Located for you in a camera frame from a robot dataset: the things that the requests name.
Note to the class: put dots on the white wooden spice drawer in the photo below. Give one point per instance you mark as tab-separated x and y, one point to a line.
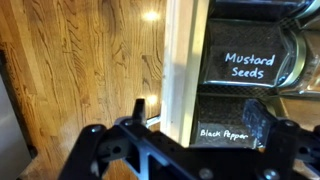
180	66

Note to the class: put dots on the grey appliance side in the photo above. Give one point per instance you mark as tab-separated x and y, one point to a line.
10	140

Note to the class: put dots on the Black Pepper labelled spice jar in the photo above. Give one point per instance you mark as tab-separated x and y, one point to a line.
220	123

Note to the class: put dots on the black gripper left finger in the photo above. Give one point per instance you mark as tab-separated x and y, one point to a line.
90	146

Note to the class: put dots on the Mustard Seeds labelled spice jar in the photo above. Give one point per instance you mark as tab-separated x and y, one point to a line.
246	53

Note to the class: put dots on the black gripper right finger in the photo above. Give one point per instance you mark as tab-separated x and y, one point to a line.
280	146

